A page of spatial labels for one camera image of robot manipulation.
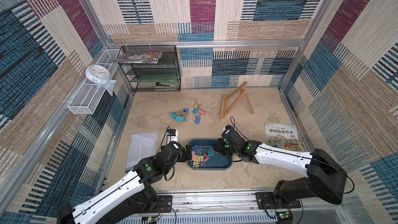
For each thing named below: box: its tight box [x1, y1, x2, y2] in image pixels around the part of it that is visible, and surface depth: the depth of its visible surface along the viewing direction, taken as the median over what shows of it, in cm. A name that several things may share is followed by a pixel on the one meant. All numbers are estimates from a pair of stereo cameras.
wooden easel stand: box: [219, 80, 255, 120], surface depth 102 cm
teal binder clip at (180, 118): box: [175, 115, 186, 123], surface depth 101 cm
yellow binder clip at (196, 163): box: [192, 157, 206, 168], surface depth 86 cm
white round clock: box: [84, 64, 111, 85], surface depth 76 cm
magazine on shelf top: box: [112, 51, 163, 64], surface depth 89 cm
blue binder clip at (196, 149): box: [192, 144, 200, 156], surface depth 91 cm
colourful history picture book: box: [264, 122, 302, 152], surface depth 96 cm
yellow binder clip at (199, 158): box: [193, 155, 205, 163], surface depth 87 cm
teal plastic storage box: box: [186, 138, 233, 171], surface depth 87 cm
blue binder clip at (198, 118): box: [194, 113, 203, 124], surface depth 104 cm
